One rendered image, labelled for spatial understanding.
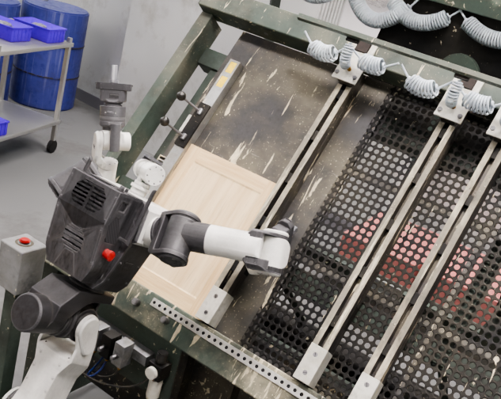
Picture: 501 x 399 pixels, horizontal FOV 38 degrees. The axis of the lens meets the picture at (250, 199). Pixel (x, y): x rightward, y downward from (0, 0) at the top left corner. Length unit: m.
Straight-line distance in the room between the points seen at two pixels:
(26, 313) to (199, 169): 0.96
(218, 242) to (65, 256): 0.46
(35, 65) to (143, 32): 1.20
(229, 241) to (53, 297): 0.54
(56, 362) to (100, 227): 0.49
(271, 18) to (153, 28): 4.01
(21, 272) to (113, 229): 0.72
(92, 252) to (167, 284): 0.62
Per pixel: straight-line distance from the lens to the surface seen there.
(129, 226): 2.16
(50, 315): 2.17
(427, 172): 2.50
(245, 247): 2.05
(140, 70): 7.00
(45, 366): 2.38
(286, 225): 2.46
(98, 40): 8.00
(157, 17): 6.86
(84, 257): 2.14
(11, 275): 2.79
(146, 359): 2.61
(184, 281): 2.65
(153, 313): 2.63
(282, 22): 2.92
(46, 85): 7.54
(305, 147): 2.64
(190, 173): 2.81
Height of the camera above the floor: 2.19
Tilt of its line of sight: 20 degrees down
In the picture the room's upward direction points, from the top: 15 degrees clockwise
